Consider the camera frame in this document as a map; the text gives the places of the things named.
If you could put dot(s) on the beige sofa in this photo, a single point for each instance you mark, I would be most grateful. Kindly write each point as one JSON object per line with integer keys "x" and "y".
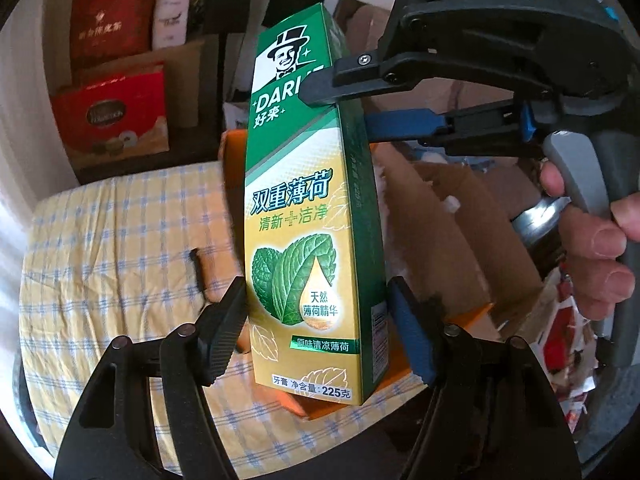
{"x": 361, "y": 12}

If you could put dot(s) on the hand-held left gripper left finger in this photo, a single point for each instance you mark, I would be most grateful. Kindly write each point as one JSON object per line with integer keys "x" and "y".
{"x": 225, "y": 331}

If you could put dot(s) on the orange cardboard box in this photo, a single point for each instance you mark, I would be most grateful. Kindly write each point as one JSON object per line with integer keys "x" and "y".
{"x": 450, "y": 260}

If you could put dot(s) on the red gift box upper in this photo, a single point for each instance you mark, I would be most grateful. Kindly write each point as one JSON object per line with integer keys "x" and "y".
{"x": 112, "y": 20}

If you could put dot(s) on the yellow blue checked tablecloth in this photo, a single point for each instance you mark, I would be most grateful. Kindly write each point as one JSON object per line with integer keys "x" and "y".
{"x": 125, "y": 240}

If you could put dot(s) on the white sheer curtain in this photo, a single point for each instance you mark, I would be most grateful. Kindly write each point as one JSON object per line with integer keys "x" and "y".
{"x": 25, "y": 150}

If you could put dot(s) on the crumpled plastic bag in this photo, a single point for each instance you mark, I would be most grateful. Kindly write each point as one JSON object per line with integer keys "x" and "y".
{"x": 235, "y": 112}

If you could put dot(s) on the red gift box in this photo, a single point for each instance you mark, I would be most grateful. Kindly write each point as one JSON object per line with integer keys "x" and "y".
{"x": 112, "y": 20}
{"x": 115, "y": 115}

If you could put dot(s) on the person's right hand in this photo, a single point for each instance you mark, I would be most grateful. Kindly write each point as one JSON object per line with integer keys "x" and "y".
{"x": 595, "y": 240}

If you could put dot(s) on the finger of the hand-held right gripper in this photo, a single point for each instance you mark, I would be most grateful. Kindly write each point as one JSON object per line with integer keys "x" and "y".
{"x": 405, "y": 125}
{"x": 350, "y": 80}

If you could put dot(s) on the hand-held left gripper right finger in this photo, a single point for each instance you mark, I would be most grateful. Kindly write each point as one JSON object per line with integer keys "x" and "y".
{"x": 410, "y": 331}

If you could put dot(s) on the small white box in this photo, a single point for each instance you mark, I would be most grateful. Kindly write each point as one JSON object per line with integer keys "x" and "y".
{"x": 170, "y": 17}

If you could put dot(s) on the red white crumpled packaging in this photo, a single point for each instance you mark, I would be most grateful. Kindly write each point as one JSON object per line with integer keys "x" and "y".
{"x": 565, "y": 340}

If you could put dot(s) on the green yellow toothpaste box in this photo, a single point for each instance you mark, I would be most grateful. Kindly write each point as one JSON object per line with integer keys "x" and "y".
{"x": 300, "y": 260}

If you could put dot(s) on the brown cardboard box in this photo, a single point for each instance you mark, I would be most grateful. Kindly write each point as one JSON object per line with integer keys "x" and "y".
{"x": 186, "y": 72}

